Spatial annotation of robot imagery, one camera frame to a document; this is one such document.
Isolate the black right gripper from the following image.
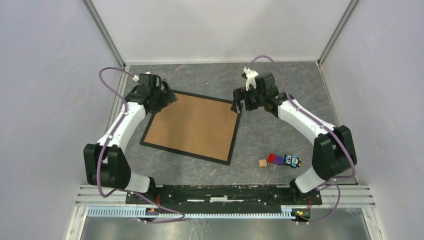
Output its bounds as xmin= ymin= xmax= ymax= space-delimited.
xmin=230 ymin=85 xmax=265 ymax=115

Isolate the brown backing board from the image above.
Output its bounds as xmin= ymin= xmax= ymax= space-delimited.
xmin=143 ymin=92 xmax=239 ymax=163

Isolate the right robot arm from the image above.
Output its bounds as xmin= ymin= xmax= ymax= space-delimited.
xmin=231 ymin=68 xmax=357 ymax=204

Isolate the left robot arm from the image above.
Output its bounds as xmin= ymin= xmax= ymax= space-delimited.
xmin=83 ymin=73 xmax=177 ymax=204

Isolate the small wooden cube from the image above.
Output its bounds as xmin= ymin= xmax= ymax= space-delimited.
xmin=258 ymin=159 xmax=268 ymax=168

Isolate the red purple toy brick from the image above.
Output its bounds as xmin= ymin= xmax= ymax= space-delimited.
xmin=267 ymin=153 xmax=285 ymax=166

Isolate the blue owl toy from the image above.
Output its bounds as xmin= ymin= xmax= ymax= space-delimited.
xmin=283 ymin=154 xmax=302 ymax=169

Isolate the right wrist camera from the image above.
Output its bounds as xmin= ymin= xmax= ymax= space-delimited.
xmin=242 ymin=66 xmax=259 ymax=91

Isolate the aluminium frame rail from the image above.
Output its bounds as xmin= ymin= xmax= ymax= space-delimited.
xmin=82 ymin=0 xmax=126 ymax=68

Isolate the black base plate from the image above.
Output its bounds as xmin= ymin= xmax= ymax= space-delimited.
xmin=146 ymin=184 xmax=323 ymax=214

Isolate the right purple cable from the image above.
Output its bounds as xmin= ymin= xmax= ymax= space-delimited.
xmin=250 ymin=54 xmax=358 ymax=226

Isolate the white cable duct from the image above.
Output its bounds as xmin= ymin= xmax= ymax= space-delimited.
xmin=87 ymin=206 xmax=295 ymax=220

